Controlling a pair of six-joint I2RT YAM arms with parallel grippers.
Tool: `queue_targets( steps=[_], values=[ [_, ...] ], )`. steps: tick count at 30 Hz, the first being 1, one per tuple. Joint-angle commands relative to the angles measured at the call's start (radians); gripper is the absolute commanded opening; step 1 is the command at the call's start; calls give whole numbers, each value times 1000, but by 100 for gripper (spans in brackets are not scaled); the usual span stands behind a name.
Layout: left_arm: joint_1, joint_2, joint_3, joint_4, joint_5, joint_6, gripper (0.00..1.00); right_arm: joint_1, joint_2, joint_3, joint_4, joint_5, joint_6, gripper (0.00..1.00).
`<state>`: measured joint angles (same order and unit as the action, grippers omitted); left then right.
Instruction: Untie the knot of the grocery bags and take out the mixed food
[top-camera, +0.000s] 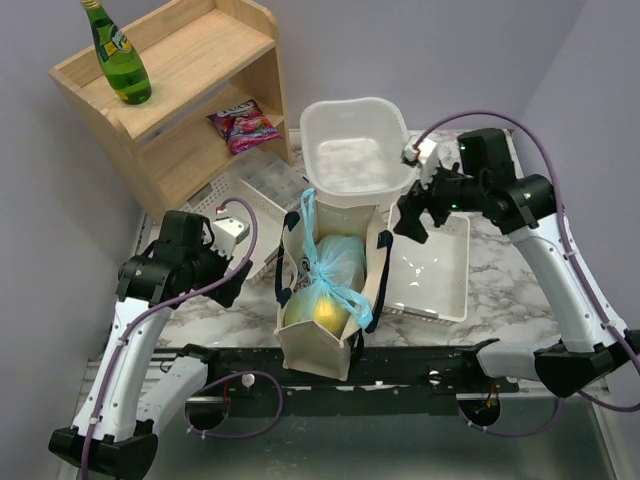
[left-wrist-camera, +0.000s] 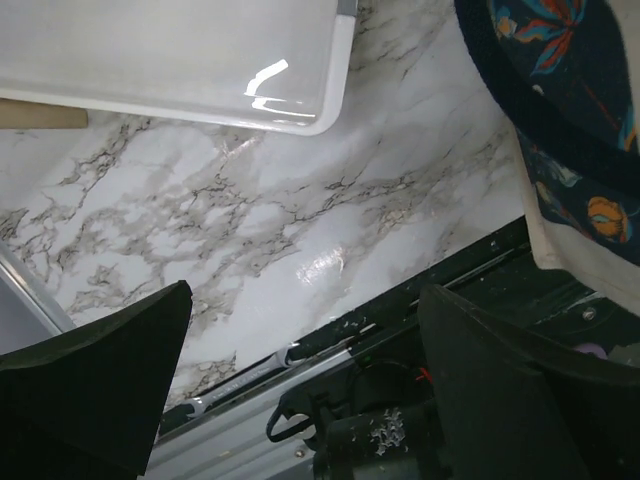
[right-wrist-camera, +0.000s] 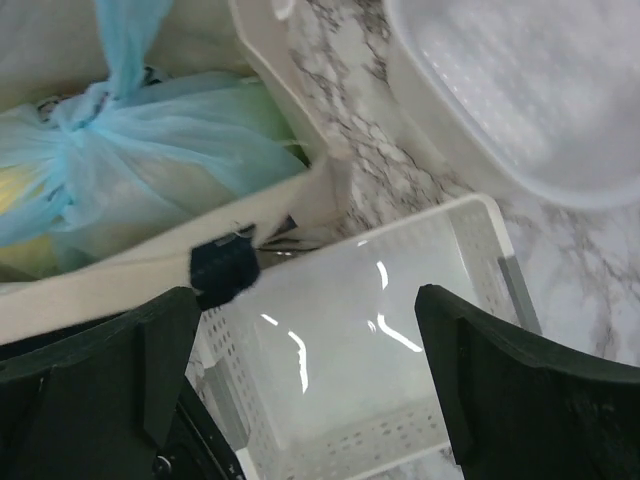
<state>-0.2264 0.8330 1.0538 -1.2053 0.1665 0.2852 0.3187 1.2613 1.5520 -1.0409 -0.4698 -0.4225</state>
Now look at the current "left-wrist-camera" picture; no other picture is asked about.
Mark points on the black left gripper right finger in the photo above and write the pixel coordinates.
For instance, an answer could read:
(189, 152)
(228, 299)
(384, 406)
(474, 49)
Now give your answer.
(516, 405)

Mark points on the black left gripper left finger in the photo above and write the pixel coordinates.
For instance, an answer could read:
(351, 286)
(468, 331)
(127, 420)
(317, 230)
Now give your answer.
(87, 404)

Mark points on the floral canvas tote bag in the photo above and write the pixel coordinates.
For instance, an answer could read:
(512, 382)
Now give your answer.
(566, 74)

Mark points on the white perforated plastic basket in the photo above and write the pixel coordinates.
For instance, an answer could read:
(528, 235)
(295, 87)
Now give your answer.
(270, 65)

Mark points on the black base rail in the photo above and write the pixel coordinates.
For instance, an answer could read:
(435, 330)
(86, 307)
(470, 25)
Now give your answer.
(355, 399)

